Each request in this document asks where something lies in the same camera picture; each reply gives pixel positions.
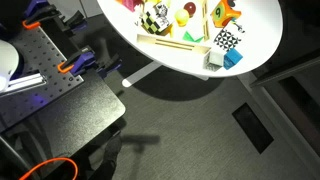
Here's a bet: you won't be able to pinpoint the black white checkered block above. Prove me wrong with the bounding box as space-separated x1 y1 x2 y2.
141 2 175 36

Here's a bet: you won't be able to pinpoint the wooden tray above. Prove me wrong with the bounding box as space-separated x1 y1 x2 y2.
135 0 213 57

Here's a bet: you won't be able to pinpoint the yellow wedge block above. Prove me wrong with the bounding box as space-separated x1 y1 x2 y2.
159 23 176 38

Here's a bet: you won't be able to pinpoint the green triangle block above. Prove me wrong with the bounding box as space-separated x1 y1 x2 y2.
182 30 205 44

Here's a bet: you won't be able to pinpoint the yellow round block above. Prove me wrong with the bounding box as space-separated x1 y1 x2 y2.
174 8 191 28

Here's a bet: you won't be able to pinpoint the blue block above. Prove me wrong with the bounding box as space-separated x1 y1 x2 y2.
222 47 244 71

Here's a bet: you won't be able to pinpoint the black white triangle pattern block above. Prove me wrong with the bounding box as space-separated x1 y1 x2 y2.
213 28 243 52

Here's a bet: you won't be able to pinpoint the dark red round block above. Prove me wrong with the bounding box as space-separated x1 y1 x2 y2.
183 1 198 18

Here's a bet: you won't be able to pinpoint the magenta block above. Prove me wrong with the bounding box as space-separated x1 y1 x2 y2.
121 0 145 13

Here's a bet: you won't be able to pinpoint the orange block with number nine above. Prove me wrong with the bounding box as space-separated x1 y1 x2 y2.
210 0 242 29

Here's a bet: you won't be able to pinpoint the white table base legs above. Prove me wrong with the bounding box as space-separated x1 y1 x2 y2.
121 61 165 89

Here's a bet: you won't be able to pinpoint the black cart table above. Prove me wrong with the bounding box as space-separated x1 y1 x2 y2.
0 69 127 180

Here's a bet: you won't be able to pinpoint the black floor hatch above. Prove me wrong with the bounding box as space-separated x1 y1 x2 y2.
231 102 275 155

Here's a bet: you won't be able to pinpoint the small black white green piece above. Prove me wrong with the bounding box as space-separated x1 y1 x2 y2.
232 21 247 34

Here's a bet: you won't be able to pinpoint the perforated metal breadboard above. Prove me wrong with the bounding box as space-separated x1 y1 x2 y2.
0 25 85 134

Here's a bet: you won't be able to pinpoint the aluminium extrusion bar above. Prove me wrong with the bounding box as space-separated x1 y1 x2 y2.
0 72 48 98

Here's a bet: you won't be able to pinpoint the orange cable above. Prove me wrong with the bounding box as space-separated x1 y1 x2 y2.
18 156 80 180

